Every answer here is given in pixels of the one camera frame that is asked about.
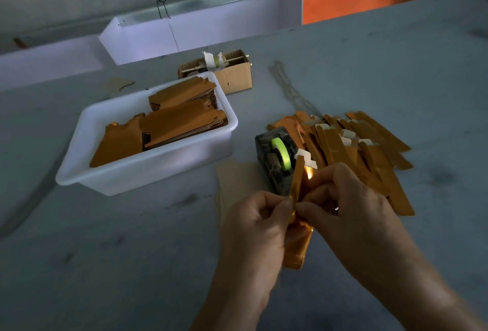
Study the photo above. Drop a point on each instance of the person's right hand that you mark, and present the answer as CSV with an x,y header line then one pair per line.
x,y
362,224

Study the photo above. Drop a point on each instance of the person's left hand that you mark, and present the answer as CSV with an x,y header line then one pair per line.
x,y
255,247

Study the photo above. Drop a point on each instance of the gold box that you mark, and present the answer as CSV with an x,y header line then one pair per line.
x,y
297,247

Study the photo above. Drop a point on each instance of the pile of beige blanks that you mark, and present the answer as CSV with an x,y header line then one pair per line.
x,y
240,182

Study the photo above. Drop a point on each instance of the pile of gold boxes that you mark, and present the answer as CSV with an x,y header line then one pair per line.
x,y
366,151

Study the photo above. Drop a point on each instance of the gold cartons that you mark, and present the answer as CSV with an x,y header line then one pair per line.
x,y
183,119

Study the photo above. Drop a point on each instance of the person's right forearm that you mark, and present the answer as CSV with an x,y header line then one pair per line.
x,y
427,300

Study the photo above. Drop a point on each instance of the person's left forearm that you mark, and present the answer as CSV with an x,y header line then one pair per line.
x,y
225,315

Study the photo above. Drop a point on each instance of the black tape dispenser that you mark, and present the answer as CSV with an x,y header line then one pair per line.
x,y
268,159

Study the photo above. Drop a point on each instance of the green tape roll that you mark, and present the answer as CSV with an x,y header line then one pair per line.
x,y
282,153

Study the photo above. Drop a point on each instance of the white plastic bin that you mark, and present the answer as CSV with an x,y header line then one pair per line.
x,y
145,170

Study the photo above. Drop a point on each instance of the small cardboard box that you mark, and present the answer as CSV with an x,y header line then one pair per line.
x,y
240,75

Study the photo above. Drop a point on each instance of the long white tray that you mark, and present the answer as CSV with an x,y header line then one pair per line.
x,y
232,20
42,64

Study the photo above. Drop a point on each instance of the small brown object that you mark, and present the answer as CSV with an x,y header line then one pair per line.
x,y
20,42

